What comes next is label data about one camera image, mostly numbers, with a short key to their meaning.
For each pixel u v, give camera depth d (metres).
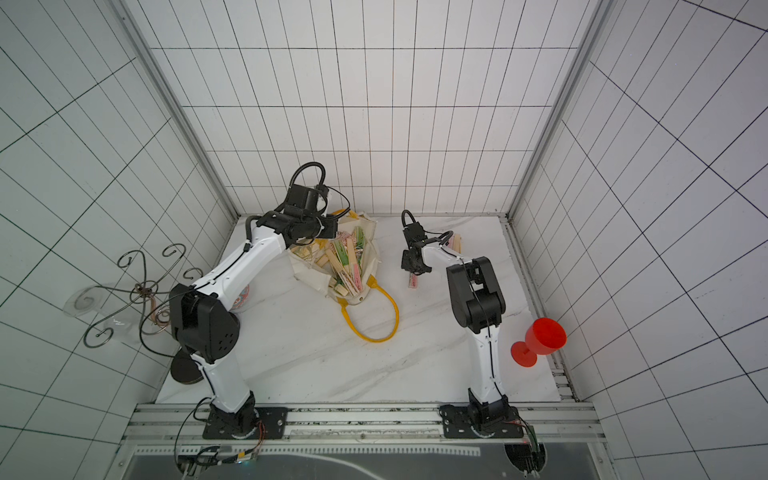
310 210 0.69
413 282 1.00
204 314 0.47
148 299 0.63
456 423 0.73
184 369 0.80
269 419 0.73
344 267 0.99
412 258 0.79
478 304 0.57
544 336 0.73
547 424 0.75
